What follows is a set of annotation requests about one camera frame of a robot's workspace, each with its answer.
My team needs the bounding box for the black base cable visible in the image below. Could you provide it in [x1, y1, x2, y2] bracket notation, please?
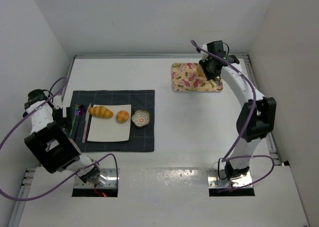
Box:
[217, 157, 228, 180]

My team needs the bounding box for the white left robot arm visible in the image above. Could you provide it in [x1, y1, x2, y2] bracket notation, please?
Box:
[23, 89, 101, 185]

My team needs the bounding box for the iridescent green fork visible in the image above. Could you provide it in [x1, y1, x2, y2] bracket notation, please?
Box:
[69, 104, 80, 137]

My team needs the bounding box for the pink handled knife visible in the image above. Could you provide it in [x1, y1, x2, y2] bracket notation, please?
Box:
[82, 103, 92, 143]

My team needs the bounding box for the long striped bread roll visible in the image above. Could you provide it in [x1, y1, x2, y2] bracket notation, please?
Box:
[88, 106, 113, 119]

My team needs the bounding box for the small round bun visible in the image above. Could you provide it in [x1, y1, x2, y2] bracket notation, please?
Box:
[116, 110, 130, 123]

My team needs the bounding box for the white square plate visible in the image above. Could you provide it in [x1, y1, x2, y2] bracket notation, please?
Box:
[87, 104, 132, 142]

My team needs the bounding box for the aluminium frame rail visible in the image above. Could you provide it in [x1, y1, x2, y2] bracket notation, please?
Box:
[73, 53, 250, 62]

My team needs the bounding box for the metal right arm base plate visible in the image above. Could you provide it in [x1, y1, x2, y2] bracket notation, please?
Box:
[207, 168, 253, 189]

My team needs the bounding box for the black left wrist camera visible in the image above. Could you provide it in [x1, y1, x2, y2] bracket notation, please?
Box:
[24, 89, 48, 110]

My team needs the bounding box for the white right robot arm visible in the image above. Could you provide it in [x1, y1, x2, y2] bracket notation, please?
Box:
[191, 40, 277, 180]

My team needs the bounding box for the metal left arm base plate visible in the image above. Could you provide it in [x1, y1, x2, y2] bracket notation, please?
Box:
[74, 168, 119, 189]

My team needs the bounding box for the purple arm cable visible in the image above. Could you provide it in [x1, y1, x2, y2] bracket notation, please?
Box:
[0, 76, 119, 202]
[190, 39, 275, 192]

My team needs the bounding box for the ring-shaped bagel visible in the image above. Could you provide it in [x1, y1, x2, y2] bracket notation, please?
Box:
[196, 65, 206, 78]

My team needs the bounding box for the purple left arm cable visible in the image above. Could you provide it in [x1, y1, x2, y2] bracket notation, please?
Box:
[0, 76, 119, 202]

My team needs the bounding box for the floral rectangular tray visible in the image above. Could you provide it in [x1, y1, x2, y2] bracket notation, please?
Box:
[171, 62, 223, 92]

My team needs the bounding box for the small floral sauce dish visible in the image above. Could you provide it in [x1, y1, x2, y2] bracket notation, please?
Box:
[131, 110, 151, 128]

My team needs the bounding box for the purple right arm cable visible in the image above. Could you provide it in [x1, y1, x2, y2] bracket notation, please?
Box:
[190, 39, 275, 192]

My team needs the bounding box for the dark blue checked placemat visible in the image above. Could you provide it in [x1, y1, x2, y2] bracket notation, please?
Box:
[67, 90, 155, 152]

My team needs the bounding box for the iridescent purple spoon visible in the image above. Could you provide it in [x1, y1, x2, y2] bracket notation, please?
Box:
[73, 105, 86, 142]

